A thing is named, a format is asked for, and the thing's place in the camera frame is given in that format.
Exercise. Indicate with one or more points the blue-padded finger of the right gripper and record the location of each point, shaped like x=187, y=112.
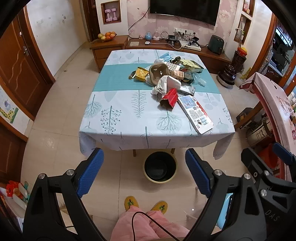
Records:
x=286, y=156
x=273, y=191

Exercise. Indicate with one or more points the dark green flat box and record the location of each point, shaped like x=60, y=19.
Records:
x=191, y=65

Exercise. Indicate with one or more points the side table pink cloth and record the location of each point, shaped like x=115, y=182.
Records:
x=276, y=125

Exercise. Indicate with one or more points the wall television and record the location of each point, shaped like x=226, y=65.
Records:
x=201, y=10

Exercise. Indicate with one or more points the dark stacked pot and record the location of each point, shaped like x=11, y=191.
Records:
x=226, y=77

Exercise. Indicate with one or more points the blue face mask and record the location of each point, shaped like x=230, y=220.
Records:
x=165, y=57

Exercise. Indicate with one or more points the white power strip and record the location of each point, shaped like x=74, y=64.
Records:
x=191, y=46

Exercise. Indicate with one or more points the left yellow slipper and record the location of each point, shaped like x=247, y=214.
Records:
x=129, y=202

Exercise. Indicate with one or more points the red cardboard box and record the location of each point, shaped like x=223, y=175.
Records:
x=170, y=99

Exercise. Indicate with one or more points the white paper bag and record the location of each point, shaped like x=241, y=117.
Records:
x=166, y=83

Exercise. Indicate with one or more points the wooden table frame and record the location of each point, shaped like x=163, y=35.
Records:
x=136, y=151

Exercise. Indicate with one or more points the leaf-print tablecloth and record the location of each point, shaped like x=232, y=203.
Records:
x=123, y=114

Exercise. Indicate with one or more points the yellow snack bag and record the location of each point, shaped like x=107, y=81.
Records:
x=141, y=73

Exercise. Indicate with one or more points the white printed plastic bag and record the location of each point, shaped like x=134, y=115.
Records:
x=159, y=61

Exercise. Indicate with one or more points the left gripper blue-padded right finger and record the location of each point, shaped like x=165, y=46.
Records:
x=244, y=218

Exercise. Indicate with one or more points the silver white carton box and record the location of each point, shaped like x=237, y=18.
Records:
x=186, y=90

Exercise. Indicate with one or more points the dark green toaster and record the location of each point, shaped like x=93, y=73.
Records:
x=216, y=44

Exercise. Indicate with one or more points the black gold foil wrapper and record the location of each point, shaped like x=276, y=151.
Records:
x=175, y=60

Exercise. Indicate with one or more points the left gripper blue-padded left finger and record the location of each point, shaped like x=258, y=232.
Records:
x=43, y=219

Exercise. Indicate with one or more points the pink trouser legs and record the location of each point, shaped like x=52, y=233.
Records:
x=132, y=225

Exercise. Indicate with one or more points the pink dumbbells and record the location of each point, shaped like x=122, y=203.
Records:
x=111, y=15

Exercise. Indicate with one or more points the red white flat box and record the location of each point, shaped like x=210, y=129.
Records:
x=195, y=113

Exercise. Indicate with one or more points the yellow-rimmed black trash bin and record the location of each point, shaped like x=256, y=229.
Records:
x=160, y=167

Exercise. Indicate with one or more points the brown wooden door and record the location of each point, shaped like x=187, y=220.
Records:
x=24, y=72

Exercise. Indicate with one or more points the brown paper bag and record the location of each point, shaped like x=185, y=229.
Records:
x=157, y=71

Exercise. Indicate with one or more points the fruit bowl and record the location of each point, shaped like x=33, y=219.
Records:
x=107, y=36

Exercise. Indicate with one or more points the grey checked paper cup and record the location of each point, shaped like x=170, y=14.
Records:
x=172, y=66

